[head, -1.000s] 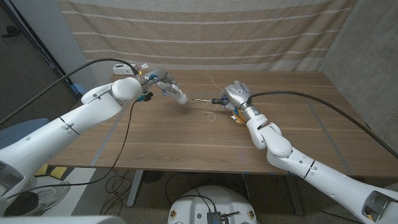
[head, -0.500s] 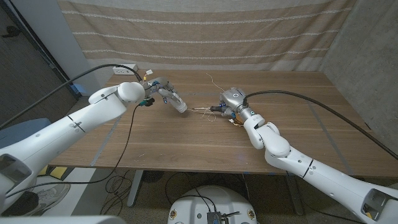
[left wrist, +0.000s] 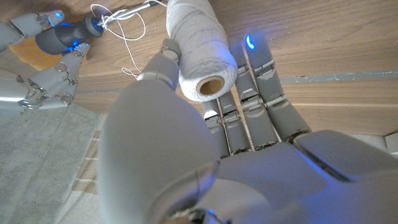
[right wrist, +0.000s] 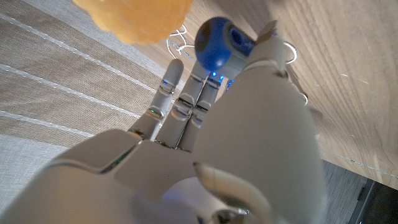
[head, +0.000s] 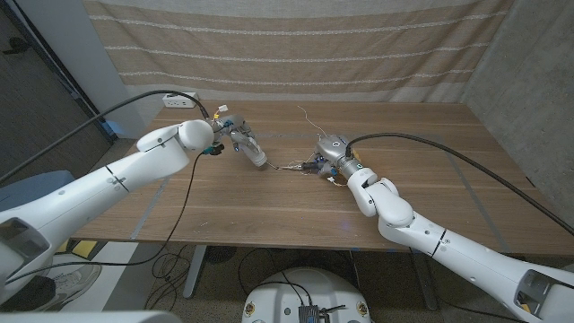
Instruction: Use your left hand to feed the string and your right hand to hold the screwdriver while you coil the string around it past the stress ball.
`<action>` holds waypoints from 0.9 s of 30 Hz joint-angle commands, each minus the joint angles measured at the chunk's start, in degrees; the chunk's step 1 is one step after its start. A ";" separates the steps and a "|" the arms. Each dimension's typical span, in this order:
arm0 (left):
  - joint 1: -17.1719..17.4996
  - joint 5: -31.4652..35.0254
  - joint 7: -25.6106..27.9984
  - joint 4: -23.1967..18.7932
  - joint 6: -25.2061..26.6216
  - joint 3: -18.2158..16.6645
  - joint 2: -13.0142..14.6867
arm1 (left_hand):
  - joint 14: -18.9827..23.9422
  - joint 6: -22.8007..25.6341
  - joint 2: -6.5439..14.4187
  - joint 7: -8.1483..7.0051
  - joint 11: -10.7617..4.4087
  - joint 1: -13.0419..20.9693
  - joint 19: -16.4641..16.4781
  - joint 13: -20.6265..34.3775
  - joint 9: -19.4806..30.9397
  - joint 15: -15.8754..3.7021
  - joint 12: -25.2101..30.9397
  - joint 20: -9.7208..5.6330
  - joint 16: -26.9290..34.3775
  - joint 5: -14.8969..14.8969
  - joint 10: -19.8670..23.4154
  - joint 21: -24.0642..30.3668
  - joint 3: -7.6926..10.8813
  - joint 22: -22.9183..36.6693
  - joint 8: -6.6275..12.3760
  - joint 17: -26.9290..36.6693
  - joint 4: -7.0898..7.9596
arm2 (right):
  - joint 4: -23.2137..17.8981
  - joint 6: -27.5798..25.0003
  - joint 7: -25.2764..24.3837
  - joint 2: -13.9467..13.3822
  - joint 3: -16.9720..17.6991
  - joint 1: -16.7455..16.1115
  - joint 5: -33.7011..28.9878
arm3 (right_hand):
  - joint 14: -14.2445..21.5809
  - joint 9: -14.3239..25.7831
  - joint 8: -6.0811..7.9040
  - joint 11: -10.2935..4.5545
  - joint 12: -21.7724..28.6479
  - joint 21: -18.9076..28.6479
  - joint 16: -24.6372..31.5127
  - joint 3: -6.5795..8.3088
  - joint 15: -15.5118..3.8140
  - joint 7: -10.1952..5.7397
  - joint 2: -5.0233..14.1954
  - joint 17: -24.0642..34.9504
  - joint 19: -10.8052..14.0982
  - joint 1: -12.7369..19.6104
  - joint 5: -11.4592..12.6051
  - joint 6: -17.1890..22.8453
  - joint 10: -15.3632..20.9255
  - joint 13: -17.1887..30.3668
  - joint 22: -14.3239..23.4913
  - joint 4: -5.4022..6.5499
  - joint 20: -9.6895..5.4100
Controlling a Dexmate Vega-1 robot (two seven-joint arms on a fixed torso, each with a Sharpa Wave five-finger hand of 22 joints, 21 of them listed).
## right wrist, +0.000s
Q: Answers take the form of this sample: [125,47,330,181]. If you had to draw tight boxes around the white string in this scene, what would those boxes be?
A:
[166,24,309,105]

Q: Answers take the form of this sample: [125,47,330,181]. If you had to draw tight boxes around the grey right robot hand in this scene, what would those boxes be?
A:
[0,20,327,224]

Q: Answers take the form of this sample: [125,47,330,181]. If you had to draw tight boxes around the yellow bumpy stress ball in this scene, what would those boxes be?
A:
[72,0,193,45]

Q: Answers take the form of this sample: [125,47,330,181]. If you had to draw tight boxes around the blue black handled screwdriver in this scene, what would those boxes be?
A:
[195,17,257,72]

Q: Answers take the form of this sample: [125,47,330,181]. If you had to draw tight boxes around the beige striped backdrop cloth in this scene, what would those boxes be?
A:
[0,0,184,215]

